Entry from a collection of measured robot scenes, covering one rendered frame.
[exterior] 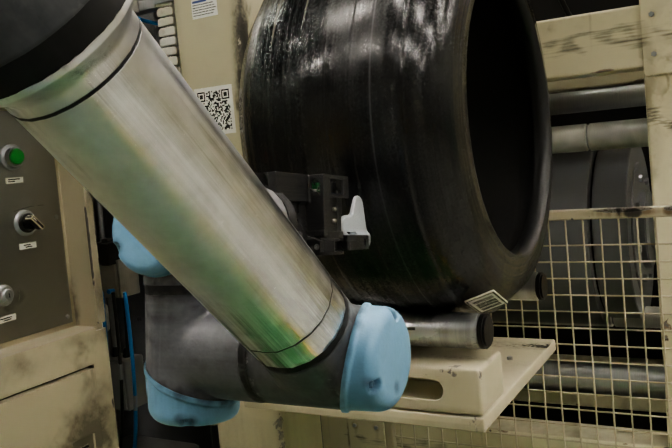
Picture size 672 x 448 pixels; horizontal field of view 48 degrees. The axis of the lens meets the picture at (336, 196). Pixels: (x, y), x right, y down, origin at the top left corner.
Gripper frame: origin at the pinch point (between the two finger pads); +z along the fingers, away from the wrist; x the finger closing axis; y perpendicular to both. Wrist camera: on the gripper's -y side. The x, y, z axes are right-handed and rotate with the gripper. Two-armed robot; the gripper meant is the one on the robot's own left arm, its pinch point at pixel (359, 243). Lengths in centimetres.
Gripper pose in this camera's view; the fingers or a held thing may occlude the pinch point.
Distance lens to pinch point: 88.6
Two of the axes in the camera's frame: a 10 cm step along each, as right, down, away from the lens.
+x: -8.7, 0.5, 4.9
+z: 4.9, 0.3, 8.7
